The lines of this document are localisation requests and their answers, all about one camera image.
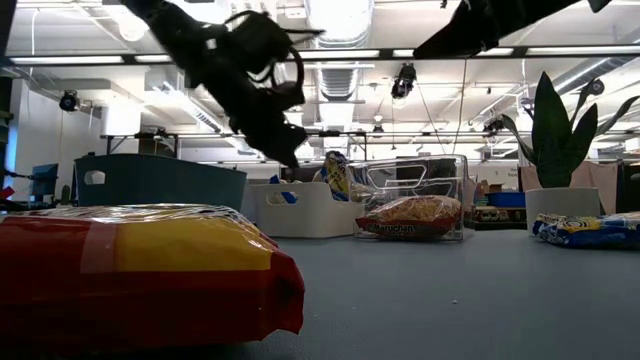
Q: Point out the black monitor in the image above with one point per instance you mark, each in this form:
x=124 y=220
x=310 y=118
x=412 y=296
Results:
x=306 y=175

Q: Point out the blue storage crate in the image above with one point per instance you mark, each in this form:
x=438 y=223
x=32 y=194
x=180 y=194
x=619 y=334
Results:
x=505 y=200

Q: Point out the blue-grey table mat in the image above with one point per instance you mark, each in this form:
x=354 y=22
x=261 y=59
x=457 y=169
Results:
x=450 y=300

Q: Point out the blue Maruchan soy noodle pack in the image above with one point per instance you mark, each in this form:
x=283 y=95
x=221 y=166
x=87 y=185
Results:
x=585 y=235
x=289 y=198
x=334 y=175

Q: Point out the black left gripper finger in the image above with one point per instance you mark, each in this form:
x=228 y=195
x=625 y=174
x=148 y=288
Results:
x=280 y=145

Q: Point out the red Maruchan beef noodle pack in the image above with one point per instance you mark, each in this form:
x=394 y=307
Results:
x=410 y=215
x=150 y=260

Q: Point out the white plastic bin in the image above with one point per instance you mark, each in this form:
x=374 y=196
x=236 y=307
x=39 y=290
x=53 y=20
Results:
x=310 y=220

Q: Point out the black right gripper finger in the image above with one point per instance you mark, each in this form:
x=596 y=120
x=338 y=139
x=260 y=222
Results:
x=455 y=45

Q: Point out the clear plastic container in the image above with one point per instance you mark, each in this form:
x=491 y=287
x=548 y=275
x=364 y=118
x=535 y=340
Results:
x=450 y=175

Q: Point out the black ceiling spotlight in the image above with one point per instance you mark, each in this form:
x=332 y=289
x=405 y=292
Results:
x=595 y=86
x=404 y=80
x=492 y=124
x=69 y=100

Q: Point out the green snake plant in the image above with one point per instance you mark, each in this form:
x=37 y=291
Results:
x=550 y=140

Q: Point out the white plant pot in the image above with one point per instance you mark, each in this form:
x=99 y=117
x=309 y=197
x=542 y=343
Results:
x=560 y=210

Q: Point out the small red object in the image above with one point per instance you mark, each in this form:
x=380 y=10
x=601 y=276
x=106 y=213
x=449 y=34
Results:
x=6 y=193

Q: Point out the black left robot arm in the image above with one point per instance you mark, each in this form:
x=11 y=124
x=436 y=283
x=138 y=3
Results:
x=170 y=30

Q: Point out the overhead bar with light strips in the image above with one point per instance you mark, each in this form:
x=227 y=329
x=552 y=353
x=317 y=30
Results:
x=520 y=51

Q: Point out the dark blue-grey plastic bin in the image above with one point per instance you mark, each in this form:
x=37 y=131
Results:
x=165 y=182

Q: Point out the blue monitor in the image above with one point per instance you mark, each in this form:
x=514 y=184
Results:
x=45 y=179

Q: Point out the silver ventilation duct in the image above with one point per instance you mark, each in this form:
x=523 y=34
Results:
x=340 y=80

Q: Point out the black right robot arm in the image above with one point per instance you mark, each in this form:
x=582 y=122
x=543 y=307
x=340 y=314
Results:
x=599 y=5

